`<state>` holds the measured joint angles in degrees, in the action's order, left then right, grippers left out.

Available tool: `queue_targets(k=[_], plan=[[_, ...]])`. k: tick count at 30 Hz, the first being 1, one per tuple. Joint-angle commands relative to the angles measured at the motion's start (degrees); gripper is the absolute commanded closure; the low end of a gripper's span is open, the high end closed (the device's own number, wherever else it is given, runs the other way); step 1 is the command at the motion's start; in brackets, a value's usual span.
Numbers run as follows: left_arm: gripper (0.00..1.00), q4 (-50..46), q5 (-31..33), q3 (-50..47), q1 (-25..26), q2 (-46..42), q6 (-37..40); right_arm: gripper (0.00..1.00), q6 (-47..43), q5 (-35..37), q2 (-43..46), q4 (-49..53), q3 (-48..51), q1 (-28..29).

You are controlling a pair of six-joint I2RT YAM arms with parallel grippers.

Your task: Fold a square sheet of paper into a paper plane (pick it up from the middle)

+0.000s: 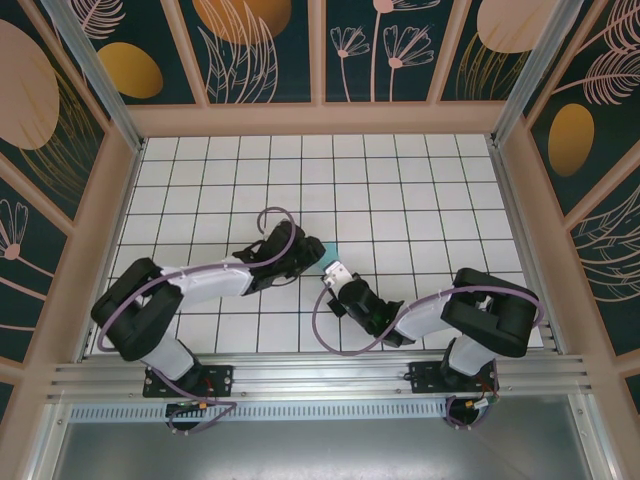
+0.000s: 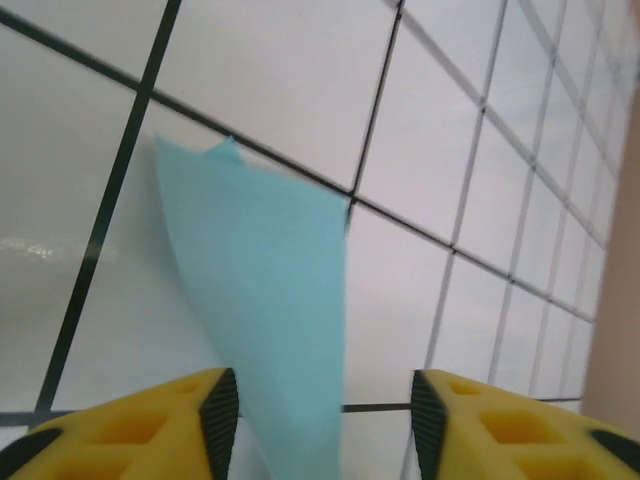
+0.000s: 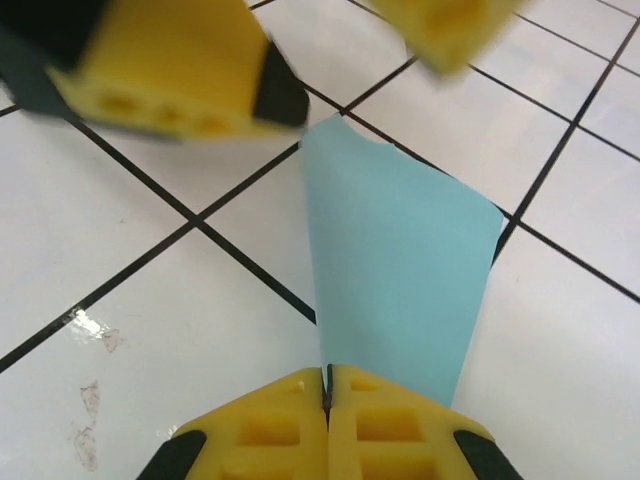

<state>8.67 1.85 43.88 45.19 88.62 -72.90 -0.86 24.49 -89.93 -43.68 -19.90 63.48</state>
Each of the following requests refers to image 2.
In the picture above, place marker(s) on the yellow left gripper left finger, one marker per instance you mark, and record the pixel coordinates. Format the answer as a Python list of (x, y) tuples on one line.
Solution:
[(150, 440)]

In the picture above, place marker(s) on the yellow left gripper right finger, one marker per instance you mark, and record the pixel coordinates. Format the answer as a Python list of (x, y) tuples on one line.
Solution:
[(500, 440)]

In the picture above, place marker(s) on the light blue cloth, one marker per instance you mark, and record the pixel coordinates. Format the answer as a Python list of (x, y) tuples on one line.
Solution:
[(260, 280)]

